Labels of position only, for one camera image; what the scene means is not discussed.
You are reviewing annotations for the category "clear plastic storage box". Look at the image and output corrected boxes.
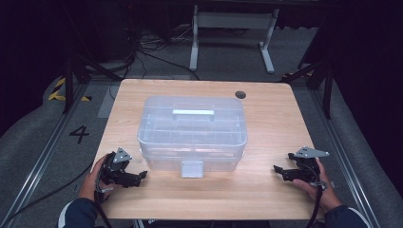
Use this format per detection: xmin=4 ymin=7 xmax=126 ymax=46
xmin=136 ymin=95 xmax=249 ymax=180

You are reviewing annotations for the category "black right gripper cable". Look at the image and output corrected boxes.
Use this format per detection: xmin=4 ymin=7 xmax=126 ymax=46
xmin=304 ymin=164 xmax=325 ymax=228

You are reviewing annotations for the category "white metal desk frame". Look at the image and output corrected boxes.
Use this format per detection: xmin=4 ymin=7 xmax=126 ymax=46
xmin=188 ymin=4 xmax=281 ymax=75

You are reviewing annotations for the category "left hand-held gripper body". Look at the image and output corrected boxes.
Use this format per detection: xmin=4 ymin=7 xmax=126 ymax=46
xmin=95 ymin=146 xmax=142 ymax=194

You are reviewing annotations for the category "bundle of floor cables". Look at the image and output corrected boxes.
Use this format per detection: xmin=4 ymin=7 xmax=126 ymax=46
xmin=134 ymin=23 xmax=202 ymax=81

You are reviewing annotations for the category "person's left hand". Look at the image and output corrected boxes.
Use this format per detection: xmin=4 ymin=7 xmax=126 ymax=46
xmin=78 ymin=153 xmax=116 ymax=203

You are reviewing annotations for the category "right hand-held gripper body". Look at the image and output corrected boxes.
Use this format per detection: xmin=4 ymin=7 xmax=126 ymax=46
xmin=286 ymin=146 xmax=331 ymax=191

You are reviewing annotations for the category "yellow black floor tape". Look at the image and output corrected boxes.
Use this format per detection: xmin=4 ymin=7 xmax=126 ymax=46
xmin=47 ymin=77 xmax=93 ymax=103

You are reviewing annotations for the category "metal floor rail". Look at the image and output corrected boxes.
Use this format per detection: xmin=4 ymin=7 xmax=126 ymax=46
xmin=308 ymin=88 xmax=383 ymax=228
xmin=0 ymin=83 xmax=93 ymax=224

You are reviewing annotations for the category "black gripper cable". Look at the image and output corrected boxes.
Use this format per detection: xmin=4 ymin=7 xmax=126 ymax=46
xmin=304 ymin=164 xmax=325 ymax=228
xmin=93 ymin=182 xmax=114 ymax=228

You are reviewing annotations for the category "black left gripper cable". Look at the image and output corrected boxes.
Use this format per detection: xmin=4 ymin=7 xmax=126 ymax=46
xmin=93 ymin=182 xmax=114 ymax=228

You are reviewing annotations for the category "black floor cable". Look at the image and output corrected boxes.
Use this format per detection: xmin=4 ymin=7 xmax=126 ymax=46
xmin=0 ymin=161 xmax=95 ymax=228

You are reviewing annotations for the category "black tripod stand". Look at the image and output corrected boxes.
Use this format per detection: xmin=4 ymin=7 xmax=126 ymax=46
xmin=280 ymin=58 xmax=335 ymax=121
xmin=60 ymin=51 xmax=124 ymax=115

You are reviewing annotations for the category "person's right hand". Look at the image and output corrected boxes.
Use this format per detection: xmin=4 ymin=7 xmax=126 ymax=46
xmin=292 ymin=158 xmax=344 ymax=214

